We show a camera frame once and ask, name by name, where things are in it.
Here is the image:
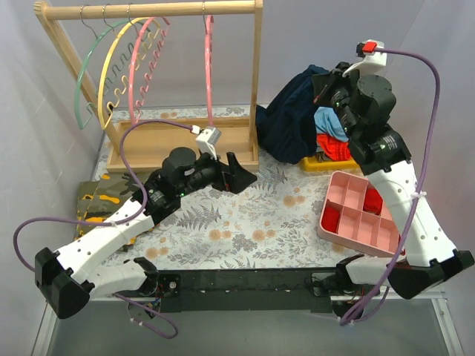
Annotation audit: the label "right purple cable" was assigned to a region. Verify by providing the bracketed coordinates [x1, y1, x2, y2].
[338, 47, 441, 327]

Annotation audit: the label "wooden clothes rack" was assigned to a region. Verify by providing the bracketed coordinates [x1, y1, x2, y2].
[33, 1, 263, 173]

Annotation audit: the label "red cloth in organizer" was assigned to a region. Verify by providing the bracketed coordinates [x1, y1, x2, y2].
[321, 206, 340, 234]
[363, 188, 383, 216]

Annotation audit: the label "yellow hanger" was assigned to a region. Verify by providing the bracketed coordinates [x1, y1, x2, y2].
[97, 17, 170, 130]

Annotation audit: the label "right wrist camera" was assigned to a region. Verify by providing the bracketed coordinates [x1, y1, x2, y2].
[342, 39, 387, 77]

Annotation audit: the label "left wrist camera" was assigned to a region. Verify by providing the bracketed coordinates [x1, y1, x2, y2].
[195, 127, 222, 160]

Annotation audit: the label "green hanger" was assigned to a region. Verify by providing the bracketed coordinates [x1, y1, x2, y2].
[74, 18, 146, 130]

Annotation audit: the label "pink hanger right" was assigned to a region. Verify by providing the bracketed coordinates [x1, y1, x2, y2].
[204, 15, 214, 126]

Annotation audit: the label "floral table mat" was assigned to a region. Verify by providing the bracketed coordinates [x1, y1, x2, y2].
[72, 105, 393, 271]

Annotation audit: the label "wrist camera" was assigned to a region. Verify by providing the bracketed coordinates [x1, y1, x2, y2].
[195, 127, 222, 160]
[342, 39, 387, 77]

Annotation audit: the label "pink hanger left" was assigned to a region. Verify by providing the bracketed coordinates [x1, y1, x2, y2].
[128, 17, 170, 125]

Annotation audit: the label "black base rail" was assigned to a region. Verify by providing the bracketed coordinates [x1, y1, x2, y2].
[125, 267, 387, 322]

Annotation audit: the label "yellow plastic tray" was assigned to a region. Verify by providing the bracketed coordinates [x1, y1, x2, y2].
[301, 156, 359, 172]

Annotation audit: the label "light blue shorts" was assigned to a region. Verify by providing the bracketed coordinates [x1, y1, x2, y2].
[314, 107, 348, 142]

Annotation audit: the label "pink hanger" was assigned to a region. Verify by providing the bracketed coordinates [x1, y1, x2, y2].
[128, 17, 170, 125]
[204, 15, 214, 126]

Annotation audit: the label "red knitted garment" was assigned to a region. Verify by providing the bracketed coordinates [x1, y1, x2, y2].
[316, 133, 352, 162]

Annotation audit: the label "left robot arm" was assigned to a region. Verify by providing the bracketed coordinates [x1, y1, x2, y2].
[35, 148, 257, 319]

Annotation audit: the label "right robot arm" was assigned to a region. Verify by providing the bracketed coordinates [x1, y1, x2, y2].
[312, 62, 474, 300]

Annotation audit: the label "pink divided organizer tray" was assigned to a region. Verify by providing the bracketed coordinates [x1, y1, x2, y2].
[317, 171, 400, 257]

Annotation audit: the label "navy blue shorts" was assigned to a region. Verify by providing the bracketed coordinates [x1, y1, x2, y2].
[256, 65, 328, 164]

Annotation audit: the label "camouflage shorts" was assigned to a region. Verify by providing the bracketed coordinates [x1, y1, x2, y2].
[76, 173, 139, 223]

